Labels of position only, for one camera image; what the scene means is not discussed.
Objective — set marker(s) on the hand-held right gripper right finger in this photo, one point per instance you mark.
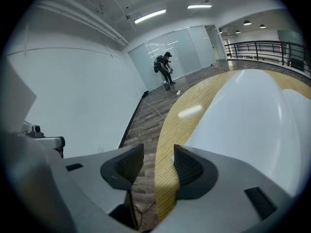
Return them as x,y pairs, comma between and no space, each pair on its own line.
230,198

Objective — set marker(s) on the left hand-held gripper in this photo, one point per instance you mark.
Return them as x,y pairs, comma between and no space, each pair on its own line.
34,130

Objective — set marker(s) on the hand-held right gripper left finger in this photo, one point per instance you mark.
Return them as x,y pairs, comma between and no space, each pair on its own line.
97,178

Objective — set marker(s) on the round wooden table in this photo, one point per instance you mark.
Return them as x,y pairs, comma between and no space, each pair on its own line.
179,130

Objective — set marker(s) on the green bucket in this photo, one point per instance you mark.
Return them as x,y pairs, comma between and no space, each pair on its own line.
166,86

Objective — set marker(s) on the white ceiling pipes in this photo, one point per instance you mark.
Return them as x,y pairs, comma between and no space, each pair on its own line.
85,21

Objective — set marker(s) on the black metal railing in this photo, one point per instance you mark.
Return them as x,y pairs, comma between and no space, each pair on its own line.
267,51

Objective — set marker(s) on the glass door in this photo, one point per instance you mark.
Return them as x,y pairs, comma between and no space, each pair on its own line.
215,45

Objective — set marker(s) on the frosted glass partition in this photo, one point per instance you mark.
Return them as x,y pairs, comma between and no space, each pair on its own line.
184,47

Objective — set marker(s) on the long ceiling light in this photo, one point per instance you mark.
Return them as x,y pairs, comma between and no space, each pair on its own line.
199,6
150,16

